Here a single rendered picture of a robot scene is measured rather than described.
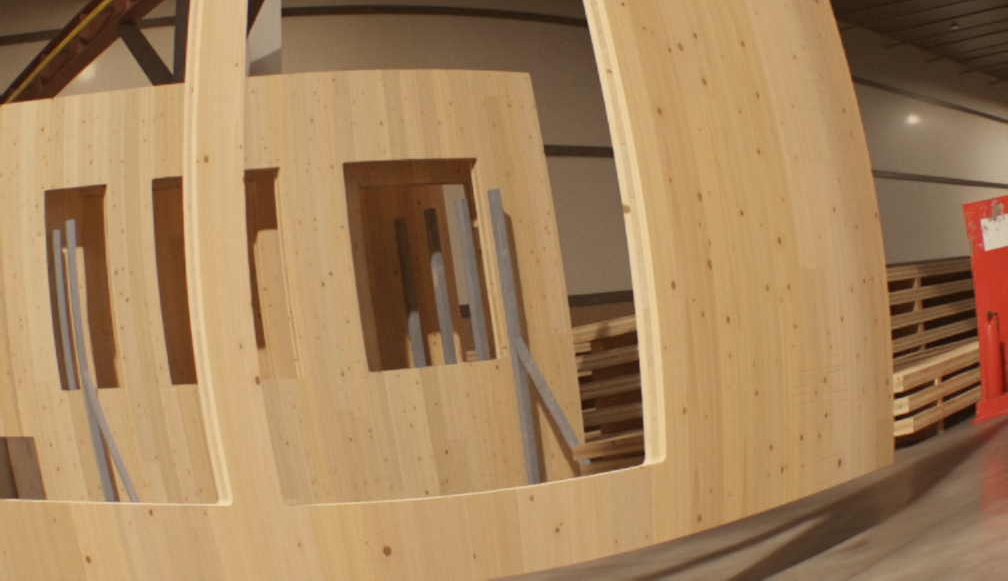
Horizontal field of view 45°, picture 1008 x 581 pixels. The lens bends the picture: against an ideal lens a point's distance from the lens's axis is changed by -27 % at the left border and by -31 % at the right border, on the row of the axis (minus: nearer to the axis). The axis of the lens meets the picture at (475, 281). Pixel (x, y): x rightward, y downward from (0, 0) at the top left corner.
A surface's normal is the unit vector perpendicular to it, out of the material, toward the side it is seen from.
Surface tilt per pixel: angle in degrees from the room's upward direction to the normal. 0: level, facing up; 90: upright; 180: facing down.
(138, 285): 90
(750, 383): 90
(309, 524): 90
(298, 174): 90
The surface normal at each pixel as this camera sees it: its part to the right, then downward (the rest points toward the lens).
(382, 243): 0.63, -0.15
